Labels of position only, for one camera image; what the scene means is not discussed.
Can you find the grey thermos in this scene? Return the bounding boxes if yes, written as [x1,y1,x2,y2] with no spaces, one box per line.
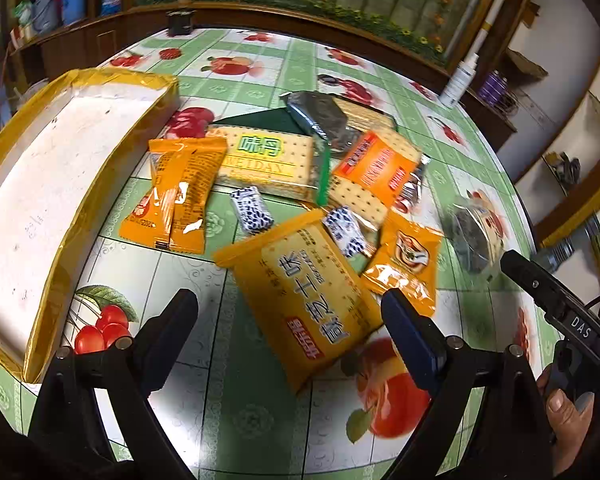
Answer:
[32,0,61,35]

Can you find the dark green snack packet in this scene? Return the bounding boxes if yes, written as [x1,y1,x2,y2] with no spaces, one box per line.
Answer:
[212,109,306,136]

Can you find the yellow-edged white box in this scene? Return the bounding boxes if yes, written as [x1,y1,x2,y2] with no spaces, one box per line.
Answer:
[0,69,181,383]

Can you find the green-white bag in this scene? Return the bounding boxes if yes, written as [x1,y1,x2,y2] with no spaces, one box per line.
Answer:
[12,0,35,28]

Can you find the brown cardboard piece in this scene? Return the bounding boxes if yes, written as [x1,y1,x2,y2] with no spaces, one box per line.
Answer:
[505,49,548,78]

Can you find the green-label cracker packet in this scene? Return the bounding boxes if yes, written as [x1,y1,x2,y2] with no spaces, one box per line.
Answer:
[205,125,333,206]

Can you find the silver foil snack packet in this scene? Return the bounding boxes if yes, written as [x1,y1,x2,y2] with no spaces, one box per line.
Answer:
[280,91,361,153]

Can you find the person's right hand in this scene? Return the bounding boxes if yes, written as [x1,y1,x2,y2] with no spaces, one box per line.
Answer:
[536,365,596,478]

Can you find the dark plastic snack cup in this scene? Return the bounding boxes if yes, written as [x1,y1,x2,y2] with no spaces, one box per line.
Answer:
[440,195,506,273]

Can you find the orange-label cracker packet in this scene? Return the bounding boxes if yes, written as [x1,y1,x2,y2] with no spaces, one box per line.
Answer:
[327,130,431,226]

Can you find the white spray bottle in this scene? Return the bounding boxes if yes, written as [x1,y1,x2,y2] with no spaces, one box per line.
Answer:
[439,54,480,109]

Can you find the small dark glass jar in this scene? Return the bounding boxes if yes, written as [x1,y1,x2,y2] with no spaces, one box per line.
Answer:
[166,9,195,37]

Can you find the clear green-edged cracker packet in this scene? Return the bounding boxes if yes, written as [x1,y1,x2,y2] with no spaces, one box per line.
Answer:
[332,97,398,133]

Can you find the dark metal fitting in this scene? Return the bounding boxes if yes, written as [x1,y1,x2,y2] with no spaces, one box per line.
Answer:
[547,152,583,183]

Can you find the small orange squirrel-print packet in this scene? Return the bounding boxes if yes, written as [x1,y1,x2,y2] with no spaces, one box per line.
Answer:
[361,210,445,317]

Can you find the large yellow cracker packet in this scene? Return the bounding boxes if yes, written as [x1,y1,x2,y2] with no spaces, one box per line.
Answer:
[214,208,386,393]

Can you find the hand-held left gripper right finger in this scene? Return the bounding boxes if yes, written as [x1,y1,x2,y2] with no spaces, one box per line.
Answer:
[380,287,556,480]

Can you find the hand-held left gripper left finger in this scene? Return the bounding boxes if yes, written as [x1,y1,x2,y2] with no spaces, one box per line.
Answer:
[27,287,201,480]

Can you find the blue-white candy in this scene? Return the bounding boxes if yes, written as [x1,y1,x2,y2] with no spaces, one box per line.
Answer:
[322,206,376,258]
[230,186,275,235]

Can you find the grey metal object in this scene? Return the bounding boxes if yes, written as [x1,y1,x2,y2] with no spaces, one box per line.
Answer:
[532,240,576,273]

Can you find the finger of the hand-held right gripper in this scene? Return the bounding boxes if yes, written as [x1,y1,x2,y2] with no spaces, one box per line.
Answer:
[499,249,581,318]

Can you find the purple bottle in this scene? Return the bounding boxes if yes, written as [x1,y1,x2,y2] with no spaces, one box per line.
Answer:
[477,71,511,108]

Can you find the orange snack packet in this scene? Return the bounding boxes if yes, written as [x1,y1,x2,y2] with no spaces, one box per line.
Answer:
[118,137,228,255]

